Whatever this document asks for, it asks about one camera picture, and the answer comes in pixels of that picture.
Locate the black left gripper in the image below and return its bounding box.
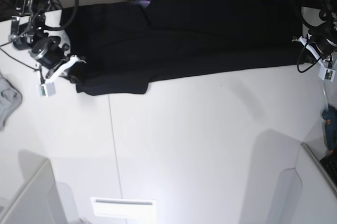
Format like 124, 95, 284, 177
310, 33, 336, 55

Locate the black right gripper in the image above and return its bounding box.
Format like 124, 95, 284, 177
29, 36, 84, 84

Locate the black T-shirt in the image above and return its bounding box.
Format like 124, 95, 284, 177
65, 0, 302, 96

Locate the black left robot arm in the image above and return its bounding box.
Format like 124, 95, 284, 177
291, 0, 336, 56

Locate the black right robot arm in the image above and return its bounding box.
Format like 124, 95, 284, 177
9, 0, 85, 84

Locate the blue glue gun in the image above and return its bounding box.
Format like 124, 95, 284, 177
322, 105, 336, 151

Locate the grey cloth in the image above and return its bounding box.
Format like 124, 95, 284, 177
1, 74, 23, 131

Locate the black keyboard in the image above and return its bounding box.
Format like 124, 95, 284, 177
320, 152, 337, 185

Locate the white label plate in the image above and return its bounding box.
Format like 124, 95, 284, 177
90, 197, 156, 218

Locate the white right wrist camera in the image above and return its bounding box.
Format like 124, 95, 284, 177
36, 55, 87, 97

